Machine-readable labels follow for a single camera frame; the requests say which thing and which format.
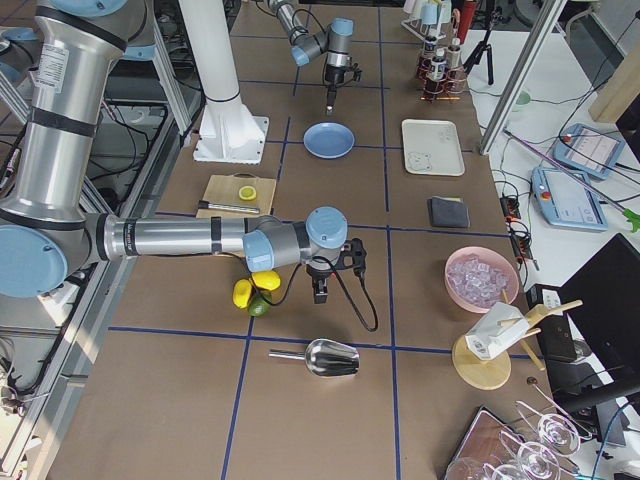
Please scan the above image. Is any metal ice scoop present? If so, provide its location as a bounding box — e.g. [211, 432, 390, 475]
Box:
[269, 338, 360, 377]

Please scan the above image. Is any black tripod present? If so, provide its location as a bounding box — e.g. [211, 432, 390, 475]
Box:
[463, 0, 502, 86]

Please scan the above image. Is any grey folded cloth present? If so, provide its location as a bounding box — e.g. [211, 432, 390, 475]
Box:
[427, 197, 470, 228]

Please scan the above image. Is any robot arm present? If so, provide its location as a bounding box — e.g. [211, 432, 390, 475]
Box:
[1, 1, 348, 302]
[266, 1, 362, 115]

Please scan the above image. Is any white wire cup rack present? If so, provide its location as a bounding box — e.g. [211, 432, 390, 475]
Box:
[400, 0, 460, 40]

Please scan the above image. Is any metal handled knife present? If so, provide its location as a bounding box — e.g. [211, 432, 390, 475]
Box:
[198, 200, 260, 214]

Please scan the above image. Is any pink bowl of ice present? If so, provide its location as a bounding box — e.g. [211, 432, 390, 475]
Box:
[444, 246, 520, 313]

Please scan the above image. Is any round wooden stand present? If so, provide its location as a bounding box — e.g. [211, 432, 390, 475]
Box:
[452, 300, 583, 390]

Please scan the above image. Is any blue teach pendant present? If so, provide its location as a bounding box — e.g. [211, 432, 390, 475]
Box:
[553, 123, 624, 180]
[531, 167, 608, 231]

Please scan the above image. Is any blue teach pendant far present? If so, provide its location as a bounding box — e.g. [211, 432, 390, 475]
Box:
[553, 123, 624, 180]

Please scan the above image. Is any white robot column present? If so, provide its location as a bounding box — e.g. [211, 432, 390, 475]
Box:
[179, 0, 240, 103]

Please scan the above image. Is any red cylinder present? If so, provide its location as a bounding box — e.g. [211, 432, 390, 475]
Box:
[458, 0, 477, 44]

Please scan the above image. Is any green bowl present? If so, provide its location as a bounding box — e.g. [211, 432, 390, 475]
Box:
[511, 90, 532, 113]

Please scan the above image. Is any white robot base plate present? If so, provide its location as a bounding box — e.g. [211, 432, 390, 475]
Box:
[193, 102, 269, 165]

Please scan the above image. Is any blue round plate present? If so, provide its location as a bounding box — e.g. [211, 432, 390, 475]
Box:
[303, 122, 355, 159]

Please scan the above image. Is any dark tea bottle left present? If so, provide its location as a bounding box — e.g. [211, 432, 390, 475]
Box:
[423, 48, 446, 100]

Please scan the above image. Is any small yellow lemon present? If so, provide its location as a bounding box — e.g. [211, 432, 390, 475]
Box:
[232, 279, 253, 309]

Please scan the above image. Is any copper wire bottle rack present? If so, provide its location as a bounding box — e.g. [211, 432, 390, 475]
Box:
[416, 48, 468, 101]

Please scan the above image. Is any large yellow lemon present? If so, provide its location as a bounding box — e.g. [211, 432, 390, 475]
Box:
[251, 270, 282, 292]

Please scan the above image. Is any dark tea bottle right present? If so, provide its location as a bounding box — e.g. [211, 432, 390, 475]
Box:
[417, 35, 438, 80]

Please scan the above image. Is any cream bear tray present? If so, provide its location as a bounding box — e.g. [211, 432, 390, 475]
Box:
[401, 119, 465, 177]

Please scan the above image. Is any aluminium frame post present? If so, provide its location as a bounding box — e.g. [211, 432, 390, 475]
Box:
[479, 0, 567, 155]

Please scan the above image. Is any black monitor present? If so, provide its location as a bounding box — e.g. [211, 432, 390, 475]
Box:
[559, 233, 639, 412]

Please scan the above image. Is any wooden cutting board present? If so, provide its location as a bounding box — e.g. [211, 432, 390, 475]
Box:
[196, 174, 277, 218]

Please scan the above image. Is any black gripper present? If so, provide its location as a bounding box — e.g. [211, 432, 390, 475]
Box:
[306, 263, 337, 304]
[323, 64, 346, 116]

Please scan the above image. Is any white paper carton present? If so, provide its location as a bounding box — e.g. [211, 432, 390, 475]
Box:
[465, 302, 529, 361]

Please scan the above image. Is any lemon half slice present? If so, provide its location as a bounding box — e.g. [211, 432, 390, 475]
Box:
[238, 185, 258, 202]

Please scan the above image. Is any blue teach pendant near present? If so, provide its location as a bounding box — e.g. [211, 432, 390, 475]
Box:
[531, 167, 608, 231]

